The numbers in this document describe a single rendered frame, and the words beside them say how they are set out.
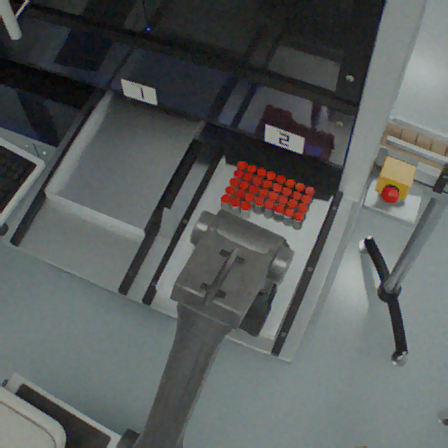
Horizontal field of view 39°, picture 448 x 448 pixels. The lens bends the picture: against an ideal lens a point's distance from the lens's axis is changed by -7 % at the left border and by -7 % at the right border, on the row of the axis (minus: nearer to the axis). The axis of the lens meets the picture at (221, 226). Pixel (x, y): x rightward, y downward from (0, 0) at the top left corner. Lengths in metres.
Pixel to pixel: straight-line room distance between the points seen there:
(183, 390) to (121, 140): 0.93
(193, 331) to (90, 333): 1.65
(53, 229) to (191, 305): 0.86
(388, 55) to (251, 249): 0.51
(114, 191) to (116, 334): 0.89
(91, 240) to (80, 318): 0.92
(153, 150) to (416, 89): 1.60
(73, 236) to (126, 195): 0.15
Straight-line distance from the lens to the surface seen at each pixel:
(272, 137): 1.41
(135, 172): 1.53
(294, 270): 1.41
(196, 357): 0.72
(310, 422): 2.22
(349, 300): 2.36
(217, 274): 0.68
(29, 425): 0.90
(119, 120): 1.62
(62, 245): 1.48
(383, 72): 1.14
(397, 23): 1.05
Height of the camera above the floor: 2.18
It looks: 64 degrees down
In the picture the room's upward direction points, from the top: 2 degrees counter-clockwise
